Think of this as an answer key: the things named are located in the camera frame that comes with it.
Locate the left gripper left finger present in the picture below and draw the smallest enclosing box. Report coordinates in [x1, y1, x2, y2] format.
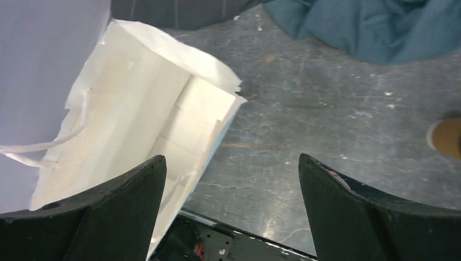
[1, 155, 167, 260]

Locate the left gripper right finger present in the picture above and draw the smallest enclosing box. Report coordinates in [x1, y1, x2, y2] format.
[298, 154, 460, 260]

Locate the light blue paper bag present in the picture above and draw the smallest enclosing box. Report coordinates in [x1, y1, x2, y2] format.
[1, 20, 245, 260]

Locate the blue-grey cloth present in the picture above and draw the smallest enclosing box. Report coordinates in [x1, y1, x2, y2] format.
[263, 0, 460, 65]

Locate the grey checked cloth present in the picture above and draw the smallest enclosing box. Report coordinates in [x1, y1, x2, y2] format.
[111, 0, 260, 30]

